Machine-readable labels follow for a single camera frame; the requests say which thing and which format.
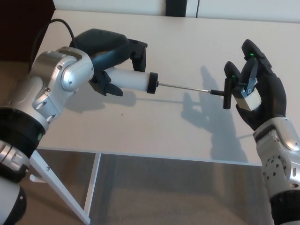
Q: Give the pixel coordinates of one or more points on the white cabinet row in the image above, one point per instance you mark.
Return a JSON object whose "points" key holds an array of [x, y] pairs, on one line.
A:
{"points": [[105, 7]]}

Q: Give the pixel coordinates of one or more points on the white desk leg frame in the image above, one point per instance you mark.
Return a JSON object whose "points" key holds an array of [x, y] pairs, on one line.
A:
{"points": [[43, 166]]}

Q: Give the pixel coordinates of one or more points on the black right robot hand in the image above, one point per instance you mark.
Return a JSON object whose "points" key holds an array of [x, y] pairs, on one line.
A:
{"points": [[272, 93]]}

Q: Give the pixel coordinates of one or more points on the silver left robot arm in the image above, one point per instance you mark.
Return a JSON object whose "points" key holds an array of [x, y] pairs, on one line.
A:
{"points": [[58, 77]]}

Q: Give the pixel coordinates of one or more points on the black wall socket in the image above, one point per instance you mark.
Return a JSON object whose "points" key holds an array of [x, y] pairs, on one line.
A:
{"points": [[175, 8]]}

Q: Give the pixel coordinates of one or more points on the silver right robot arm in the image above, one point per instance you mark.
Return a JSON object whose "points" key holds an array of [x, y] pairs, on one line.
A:
{"points": [[281, 152]]}

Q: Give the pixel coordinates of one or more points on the dark brown cabinet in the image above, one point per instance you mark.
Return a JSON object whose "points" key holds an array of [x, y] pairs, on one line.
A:
{"points": [[21, 28]]}

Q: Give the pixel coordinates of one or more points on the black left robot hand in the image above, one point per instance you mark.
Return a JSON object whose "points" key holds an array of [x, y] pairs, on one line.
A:
{"points": [[103, 44]]}

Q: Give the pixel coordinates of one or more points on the small white peg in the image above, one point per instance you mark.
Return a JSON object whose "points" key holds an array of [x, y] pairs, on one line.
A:
{"points": [[35, 178]]}

